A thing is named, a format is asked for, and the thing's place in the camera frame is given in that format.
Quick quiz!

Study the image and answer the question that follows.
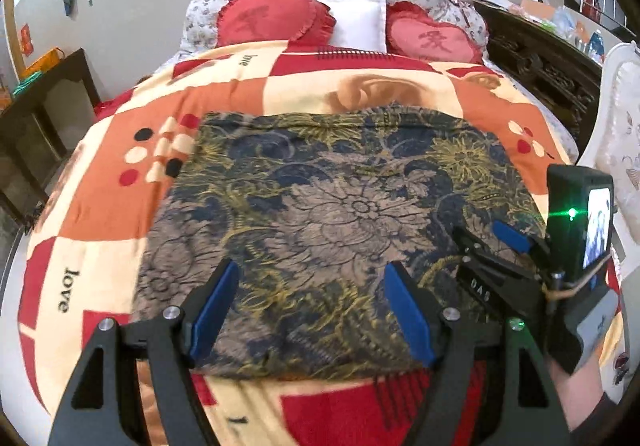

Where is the dark carved wooden cabinet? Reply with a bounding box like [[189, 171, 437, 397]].
[[473, 0, 602, 153]]

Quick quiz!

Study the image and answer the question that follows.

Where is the person's right hand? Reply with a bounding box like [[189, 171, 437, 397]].
[[547, 352, 604, 431]]

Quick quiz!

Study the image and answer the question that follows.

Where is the red heart pillow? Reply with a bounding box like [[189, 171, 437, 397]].
[[386, 2, 482, 63], [216, 0, 336, 47]]

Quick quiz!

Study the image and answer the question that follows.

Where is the camera box with screen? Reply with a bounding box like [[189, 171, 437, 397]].
[[547, 164, 614, 283]]

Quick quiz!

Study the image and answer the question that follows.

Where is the left red heart pillow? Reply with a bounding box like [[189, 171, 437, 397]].
[[216, 0, 336, 47]]

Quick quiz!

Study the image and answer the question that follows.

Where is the white ornate floral chair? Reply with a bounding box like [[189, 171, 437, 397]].
[[578, 42, 640, 280]]

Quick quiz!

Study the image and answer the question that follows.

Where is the right red heart pillow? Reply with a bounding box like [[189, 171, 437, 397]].
[[386, 2, 482, 63]]

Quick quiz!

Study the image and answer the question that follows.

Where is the orange red love blanket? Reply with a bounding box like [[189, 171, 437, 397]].
[[17, 42, 575, 445]]

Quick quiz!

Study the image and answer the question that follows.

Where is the dark floral patterned shirt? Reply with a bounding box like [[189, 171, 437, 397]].
[[132, 104, 544, 380]]

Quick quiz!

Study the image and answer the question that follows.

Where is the dark wooden side table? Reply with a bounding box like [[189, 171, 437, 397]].
[[1, 48, 101, 227]]

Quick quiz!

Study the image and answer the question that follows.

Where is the white square pillow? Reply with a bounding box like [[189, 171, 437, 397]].
[[318, 0, 386, 54]]

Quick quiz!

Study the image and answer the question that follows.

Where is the orange bag on table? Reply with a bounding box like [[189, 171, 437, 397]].
[[20, 47, 65, 80]]

